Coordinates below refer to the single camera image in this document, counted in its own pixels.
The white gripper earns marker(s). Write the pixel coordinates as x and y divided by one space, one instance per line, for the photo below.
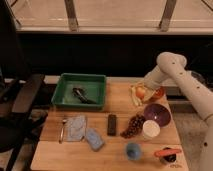
149 93

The yellow red apple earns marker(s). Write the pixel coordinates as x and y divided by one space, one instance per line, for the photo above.
140 94

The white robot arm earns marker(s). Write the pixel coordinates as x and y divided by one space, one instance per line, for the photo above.
172 65

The red bowl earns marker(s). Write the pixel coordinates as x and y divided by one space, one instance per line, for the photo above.
158 94

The yellow banana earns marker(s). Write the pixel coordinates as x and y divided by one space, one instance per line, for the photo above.
135 99

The dark red grapes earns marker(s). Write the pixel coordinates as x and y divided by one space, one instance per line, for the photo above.
134 127

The white cup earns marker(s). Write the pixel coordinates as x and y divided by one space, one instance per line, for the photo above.
150 129

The black remote control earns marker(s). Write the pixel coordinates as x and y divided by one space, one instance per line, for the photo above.
112 125

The green plastic tray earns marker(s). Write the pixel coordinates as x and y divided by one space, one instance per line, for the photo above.
94 87

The blue cup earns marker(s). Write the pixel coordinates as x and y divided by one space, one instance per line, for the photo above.
133 151

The black tool in tray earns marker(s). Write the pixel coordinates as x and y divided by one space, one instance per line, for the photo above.
79 93

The blue sponge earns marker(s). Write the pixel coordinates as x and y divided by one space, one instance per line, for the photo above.
94 139

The black round container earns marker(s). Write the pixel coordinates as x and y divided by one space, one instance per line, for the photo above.
168 159

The light blue cloth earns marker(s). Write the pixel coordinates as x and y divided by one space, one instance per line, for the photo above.
76 127

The black office chair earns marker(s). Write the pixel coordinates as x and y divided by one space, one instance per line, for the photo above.
19 88

